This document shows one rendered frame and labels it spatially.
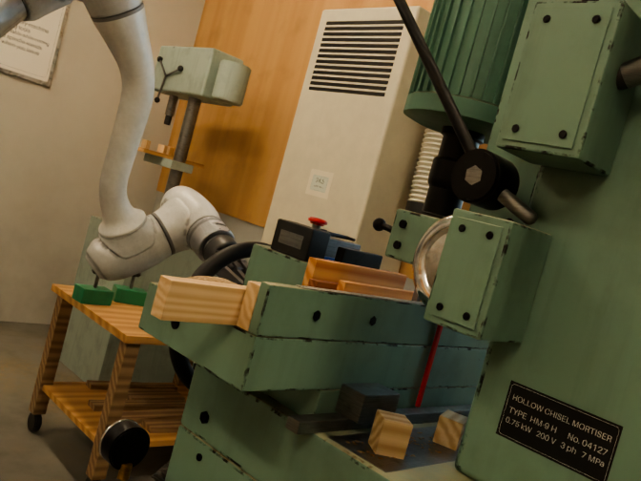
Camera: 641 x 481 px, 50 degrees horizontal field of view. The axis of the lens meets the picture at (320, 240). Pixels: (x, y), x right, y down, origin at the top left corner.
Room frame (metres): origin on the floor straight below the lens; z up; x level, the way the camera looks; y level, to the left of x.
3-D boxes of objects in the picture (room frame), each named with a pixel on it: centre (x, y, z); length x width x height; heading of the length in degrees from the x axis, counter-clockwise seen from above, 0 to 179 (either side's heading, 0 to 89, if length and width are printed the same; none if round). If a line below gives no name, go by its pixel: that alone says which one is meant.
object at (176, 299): (0.85, -0.06, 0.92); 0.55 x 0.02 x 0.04; 137
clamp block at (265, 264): (1.07, 0.00, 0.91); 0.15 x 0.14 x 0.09; 137
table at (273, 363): (1.01, -0.06, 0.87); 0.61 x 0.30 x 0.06; 137
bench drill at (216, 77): (3.21, 0.73, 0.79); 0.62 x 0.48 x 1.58; 45
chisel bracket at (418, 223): (0.94, -0.16, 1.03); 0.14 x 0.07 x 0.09; 47
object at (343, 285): (0.97, -0.12, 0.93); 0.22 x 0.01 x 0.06; 137
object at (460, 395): (0.99, -0.11, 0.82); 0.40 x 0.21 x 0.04; 137
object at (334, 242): (1.07, 0.01, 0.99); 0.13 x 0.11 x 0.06; 137
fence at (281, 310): (0.91, -0.16, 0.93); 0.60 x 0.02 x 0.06; 137
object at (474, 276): (0.71, -0.18, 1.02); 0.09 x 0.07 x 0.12; 137
